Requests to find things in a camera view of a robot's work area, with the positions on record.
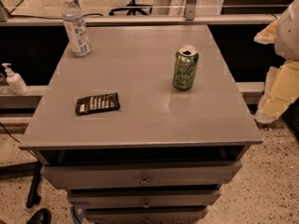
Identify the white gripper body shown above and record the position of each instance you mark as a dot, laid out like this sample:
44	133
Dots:
288	33

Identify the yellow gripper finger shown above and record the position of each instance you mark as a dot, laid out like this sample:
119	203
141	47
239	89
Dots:
281	89
268	34

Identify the green soda can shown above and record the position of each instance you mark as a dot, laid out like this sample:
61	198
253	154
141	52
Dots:
185	67

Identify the top grey drawer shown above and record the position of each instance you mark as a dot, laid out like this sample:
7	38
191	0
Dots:
141	175

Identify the grey drawer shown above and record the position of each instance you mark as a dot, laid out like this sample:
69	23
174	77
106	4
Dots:
141	175
144	198
145	215

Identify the grey drawer cabinet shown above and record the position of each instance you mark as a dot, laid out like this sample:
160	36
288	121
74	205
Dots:
156	123

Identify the bottom grey drawer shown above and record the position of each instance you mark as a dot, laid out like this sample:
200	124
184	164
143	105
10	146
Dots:
145	215

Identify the black snack bar wrapper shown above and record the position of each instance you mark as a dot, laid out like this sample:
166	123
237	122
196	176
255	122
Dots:
97	104

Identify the clear plastic water bottle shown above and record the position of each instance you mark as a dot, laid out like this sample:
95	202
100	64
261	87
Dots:
75	27

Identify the middle grey drawer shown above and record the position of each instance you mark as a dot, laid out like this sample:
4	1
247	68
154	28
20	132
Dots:
144	198

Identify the white pump sanitizer bottle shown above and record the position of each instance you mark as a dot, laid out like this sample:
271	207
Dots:
15	81

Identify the black floor stand leg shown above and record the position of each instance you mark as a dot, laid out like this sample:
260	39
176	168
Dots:
22	170

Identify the black shoe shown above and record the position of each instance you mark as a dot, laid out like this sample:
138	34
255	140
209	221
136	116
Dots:
42	216

